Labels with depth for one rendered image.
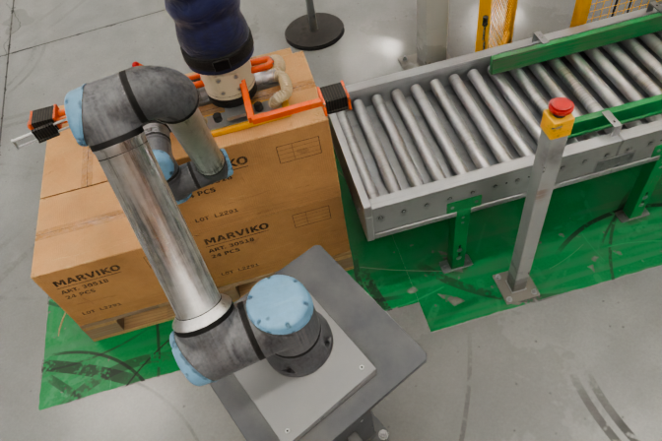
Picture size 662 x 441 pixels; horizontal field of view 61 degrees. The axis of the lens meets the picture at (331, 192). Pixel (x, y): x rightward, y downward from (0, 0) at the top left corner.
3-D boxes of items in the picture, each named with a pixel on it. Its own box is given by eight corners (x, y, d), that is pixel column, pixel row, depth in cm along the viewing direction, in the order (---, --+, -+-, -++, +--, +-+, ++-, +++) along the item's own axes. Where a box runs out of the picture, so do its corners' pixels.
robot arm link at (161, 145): (149, 188, 166) (134, 165, 158) (147, 158, 174) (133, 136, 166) (180, 179, 166) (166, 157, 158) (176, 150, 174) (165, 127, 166)
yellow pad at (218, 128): (286, 97, 195) (284, 87, 192) (292, 116, 189) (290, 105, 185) (190, 123, 193) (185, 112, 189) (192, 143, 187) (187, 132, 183)
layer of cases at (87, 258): (302, 107, 312) (290, 46, 281) (350, 251, 248) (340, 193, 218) (88, 163, 304) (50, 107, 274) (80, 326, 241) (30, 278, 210)
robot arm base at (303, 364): (346, 349, 151) (342, 336, 143) (286, 391, 147) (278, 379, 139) (309, 297, 162) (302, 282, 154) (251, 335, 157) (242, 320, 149)
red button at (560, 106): (563, 103, 170) (566, 93, 167) (576, 118, 165) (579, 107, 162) (542, 109, 169) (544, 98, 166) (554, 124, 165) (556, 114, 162)
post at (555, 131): (519, 277, 246) (563, 103, 170) (526, 289, 242) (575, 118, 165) (504, 281, 246) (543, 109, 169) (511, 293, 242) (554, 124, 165)
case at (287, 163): (317, 127, 242) (302, 50, 212) (341, 195, 217) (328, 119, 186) (180, 163, 239) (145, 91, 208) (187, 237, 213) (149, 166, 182)
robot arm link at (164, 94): (173, 38, 118) (226, 149, 183) (116, 60, 116) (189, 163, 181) (193, 86, 115) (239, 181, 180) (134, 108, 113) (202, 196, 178)
